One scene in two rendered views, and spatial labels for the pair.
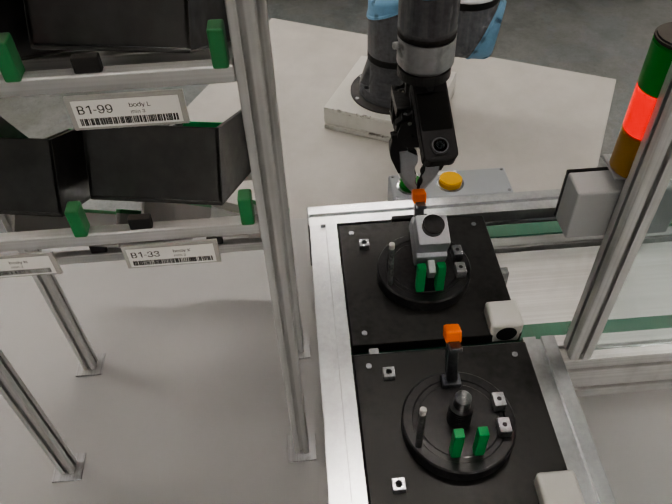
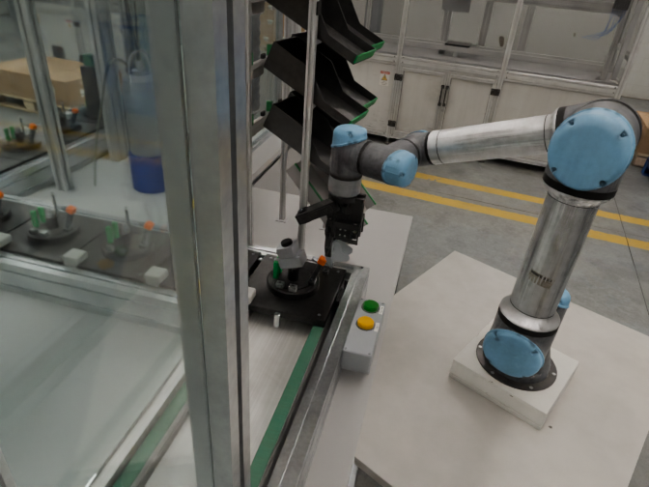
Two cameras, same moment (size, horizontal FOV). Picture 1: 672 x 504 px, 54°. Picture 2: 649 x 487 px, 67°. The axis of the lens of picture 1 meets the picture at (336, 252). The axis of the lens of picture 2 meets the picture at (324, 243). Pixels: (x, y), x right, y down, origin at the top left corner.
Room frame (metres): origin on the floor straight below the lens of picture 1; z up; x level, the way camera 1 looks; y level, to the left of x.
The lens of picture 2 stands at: (1.01, -1.14, 1.74)
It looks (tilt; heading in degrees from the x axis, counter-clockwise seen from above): 31 degrees down; 105
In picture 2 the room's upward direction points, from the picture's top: 5 degrees clockwise
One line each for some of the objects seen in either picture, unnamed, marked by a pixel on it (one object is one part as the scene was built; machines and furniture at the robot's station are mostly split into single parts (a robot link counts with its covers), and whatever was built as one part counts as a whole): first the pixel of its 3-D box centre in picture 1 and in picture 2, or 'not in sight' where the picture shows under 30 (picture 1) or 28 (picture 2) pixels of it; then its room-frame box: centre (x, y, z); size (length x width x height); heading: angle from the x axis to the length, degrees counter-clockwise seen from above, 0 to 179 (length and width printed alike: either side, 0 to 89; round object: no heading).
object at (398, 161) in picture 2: not in sight; (391, 162); (0.87, -0.14, 1.36); 0.11 x 0.11 x 0.08; 72
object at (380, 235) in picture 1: (422, 278); (293, 287); (0.66, -0.13, 0.96); 0.24 x 0.24 x 0.02; 3
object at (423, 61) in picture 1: (423, 49); (345, 184); (0.77, -0.12, 1.28); 0.08 x 0.08 x 0.05
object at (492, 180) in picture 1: (448, 195); (364, 333); (0.88, -0.21, 0.93); 0.21 x 0.07 x 0.06; 93
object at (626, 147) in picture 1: (640, 148); not in sight; (0.55, -0.33, 1.28); 0.05 x 0.05 x 0.05
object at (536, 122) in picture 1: (385, 128); (490, 370); (1.20, -0.12, 0.84); 0.90 x 0.70 x 0.03; 66
